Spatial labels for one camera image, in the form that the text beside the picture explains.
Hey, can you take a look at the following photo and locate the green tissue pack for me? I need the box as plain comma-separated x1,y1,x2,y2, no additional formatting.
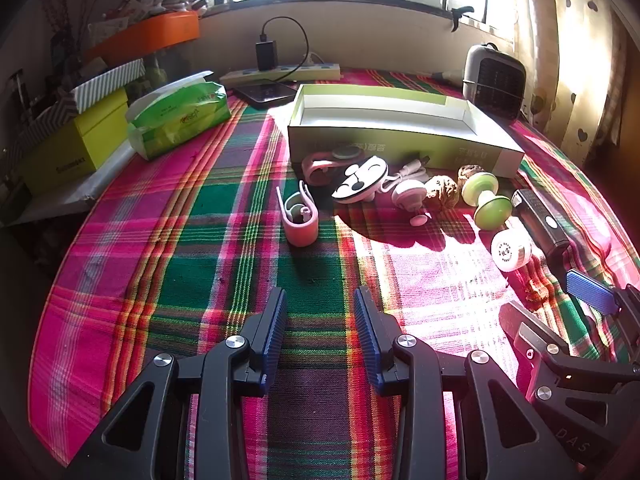
125,71,232,162

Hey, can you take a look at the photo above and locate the plaid blanket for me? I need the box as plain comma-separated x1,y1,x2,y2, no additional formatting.
30,67,640,480

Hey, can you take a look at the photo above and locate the white and green cardboard box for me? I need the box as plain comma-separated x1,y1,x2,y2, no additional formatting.
287,85,525,178

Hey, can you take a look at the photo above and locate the pink silicone clip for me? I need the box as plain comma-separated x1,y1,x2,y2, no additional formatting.
276,181,320,247

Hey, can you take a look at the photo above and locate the white round case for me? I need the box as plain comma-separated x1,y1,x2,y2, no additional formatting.
491,230,533,273

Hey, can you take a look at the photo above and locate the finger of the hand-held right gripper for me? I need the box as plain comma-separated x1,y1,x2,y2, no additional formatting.
499,301,621,405
565,269,640,326

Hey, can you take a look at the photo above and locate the black and white round gadget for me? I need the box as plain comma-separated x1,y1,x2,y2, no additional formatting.
332,156,391,204

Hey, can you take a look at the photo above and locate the black smartphone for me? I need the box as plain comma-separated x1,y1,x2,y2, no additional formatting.
234,79,298,109

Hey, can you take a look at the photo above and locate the pink and white round gadget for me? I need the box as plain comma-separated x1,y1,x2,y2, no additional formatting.
391,180,426,211

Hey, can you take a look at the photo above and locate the small grey heater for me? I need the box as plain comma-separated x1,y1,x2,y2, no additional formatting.
462,42,526,121

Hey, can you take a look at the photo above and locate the white board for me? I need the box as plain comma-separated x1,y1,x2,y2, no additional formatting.
15,150,136,226

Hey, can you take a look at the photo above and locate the black charger cable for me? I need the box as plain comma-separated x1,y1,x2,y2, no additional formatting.
261,16,310,83

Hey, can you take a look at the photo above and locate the heart-print curtain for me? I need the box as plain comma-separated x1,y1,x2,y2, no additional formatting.
510,0,636,171

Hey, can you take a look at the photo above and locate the striped box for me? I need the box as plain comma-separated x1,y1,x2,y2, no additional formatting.
15,57,146,146

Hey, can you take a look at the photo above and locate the green dumbbell-shaped roller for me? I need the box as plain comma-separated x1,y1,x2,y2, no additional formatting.
461,171,513,228

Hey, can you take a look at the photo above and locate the orange box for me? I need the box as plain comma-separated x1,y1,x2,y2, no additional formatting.
82,10,201,63

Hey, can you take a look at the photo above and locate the pink strap gadget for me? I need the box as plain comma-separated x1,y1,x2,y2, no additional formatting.
301,142,368,186

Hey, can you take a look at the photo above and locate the black charger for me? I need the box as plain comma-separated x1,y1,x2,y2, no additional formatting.
256,40,277,72

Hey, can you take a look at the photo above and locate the yellow-green box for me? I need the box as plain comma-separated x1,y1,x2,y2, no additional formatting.
20,87,132,196

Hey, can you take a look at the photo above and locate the black hook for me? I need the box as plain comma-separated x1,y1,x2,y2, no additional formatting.
450,6,475,33

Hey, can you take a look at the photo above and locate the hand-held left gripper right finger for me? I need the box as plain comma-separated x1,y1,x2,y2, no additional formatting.
354,287,583,480

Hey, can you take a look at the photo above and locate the white power strip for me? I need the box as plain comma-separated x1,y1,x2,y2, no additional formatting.
219,62,342,88

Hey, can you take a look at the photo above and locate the black rectangular device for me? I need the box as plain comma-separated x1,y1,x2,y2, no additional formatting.
512,189,571,258

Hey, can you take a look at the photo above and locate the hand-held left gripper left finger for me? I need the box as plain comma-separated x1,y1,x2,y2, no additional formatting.
65,287,288,480

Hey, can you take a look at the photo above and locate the white cable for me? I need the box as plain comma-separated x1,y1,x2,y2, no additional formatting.
380,157,431,193

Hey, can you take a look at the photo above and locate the clear glass container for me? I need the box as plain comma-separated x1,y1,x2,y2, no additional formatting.
145,42,201,86

